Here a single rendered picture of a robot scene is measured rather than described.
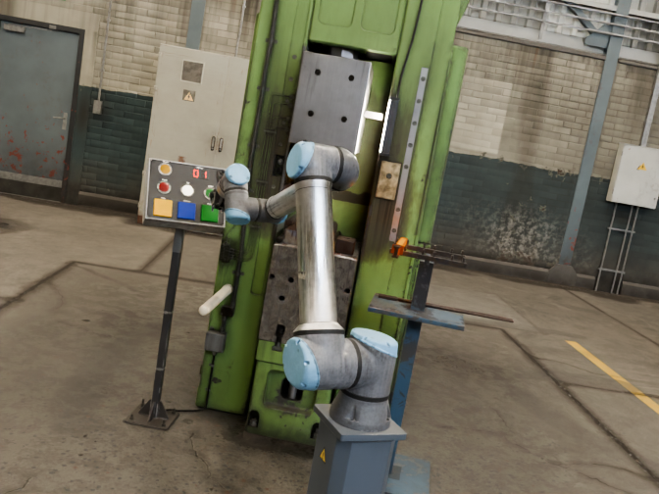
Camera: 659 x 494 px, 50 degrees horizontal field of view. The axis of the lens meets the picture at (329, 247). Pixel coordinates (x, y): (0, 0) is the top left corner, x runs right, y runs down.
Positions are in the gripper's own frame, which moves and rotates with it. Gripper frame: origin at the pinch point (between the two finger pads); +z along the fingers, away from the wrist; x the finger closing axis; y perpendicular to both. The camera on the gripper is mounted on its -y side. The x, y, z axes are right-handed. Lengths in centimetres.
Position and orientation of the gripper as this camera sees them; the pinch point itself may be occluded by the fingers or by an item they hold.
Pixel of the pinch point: (215, 203)
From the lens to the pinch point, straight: 302.1
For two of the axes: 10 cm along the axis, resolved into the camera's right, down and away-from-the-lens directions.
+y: 0.2, 9.5, -3.2
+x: 9.3, 1.0, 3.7
